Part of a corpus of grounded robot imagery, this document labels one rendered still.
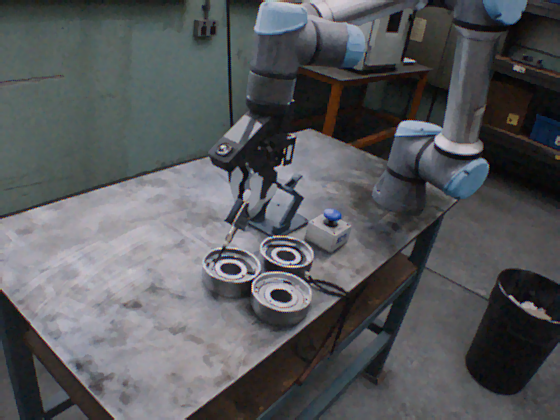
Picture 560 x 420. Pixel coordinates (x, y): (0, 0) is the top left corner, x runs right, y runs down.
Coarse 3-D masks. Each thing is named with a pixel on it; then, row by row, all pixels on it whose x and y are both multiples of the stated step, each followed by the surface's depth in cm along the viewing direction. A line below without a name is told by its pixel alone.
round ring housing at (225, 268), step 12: (216, 252) 88; (228, 252) 89; (240, 252) 89; (204, 264) 82; (216, 264) 85; (228, 264) 87; (240, 264) 86; (252, 264) 87; (204, 276) 82; (228, 276) 83; (240, 276) 83; (252, 276) 84; (216, 288) 81; (228, 288) 80; (240, 288) 81
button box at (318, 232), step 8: (320, 216) 104; (312, 224) 101; (320, 224) 101; (328, 224) 101; (336, 224) 101; (344, 224) 103; (312, 232) 101; (320, 232) 100; (328, 232) 99; (336, 232) 99; (344, 232) 101; (312, 240) 102; (320, 240) 101; (328, 240) 99; (336, 240) 100; (344, 240) 103; (328, 248) 100; (336, 248) 102
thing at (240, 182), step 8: (240, 168) 81; (248, 168) 83; (232, 176) 82; (240, 176) 81; (248, 176) 85; (232, 184) 83; (240, 184) 82; (248, 184) 86; (232, 192) 83; (240, 192) 83
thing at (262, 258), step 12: (264, 240) 93; (276, 240) 95; (288, 240) 95; (300, 240) 95; (264, 252) 91; (276, 252) 92; (288, 252) 93; (312, 252) 92; (264, 264) 88; (276, 264) 86; (288, 264) 89; (300, 276) 88
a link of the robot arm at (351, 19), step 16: (320, 0) 85; (336, 0) 85; (352, 0) 85; (368, 0) 87; (384, 0) 88; (400, 0) 90; (416, 0) 92; (432, 0) 93; (320, 16) 83; (336, 16) 85; (352, 16) 86; (368, 16) 88
